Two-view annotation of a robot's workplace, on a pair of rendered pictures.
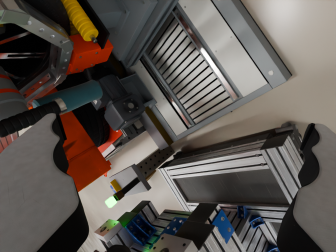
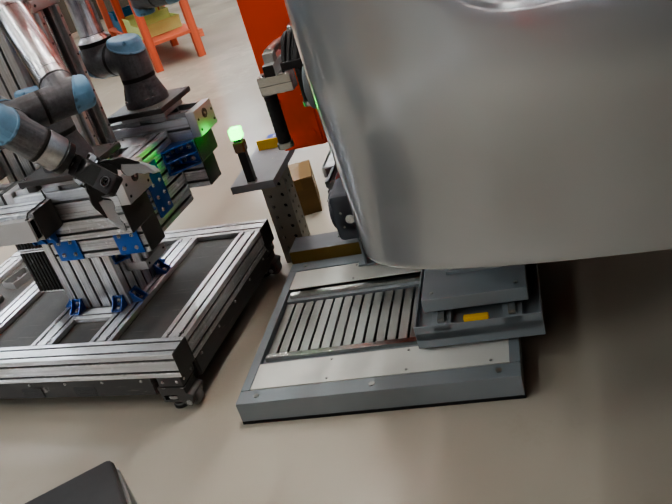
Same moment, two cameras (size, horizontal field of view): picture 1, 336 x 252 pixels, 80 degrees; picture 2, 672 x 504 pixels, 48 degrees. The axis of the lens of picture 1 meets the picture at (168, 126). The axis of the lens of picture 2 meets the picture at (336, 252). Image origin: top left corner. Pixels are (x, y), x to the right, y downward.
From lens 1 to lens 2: 1.61 m
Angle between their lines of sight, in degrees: 19
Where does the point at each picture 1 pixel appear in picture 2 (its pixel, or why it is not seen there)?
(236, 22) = (333, 387)
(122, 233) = (187, 134)
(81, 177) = (285, 108)
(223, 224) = (131, 244)
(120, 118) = (335, 195)
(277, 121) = (212, 394)
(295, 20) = (288, 446)
